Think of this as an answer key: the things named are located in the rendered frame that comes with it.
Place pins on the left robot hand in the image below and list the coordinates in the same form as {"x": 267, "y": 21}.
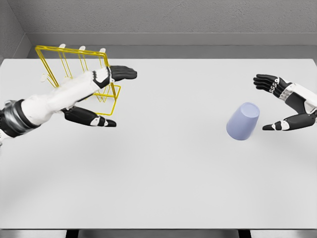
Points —
{"x": 81, "y": 85}

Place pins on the lilac plastic cup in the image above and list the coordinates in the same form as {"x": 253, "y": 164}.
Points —
{"x": 241, "y": 124}

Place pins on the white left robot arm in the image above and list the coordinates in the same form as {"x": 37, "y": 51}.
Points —
{"x": 34, "y": 109}

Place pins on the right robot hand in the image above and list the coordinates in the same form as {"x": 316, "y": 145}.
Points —
{"x": 298, "y": 99}

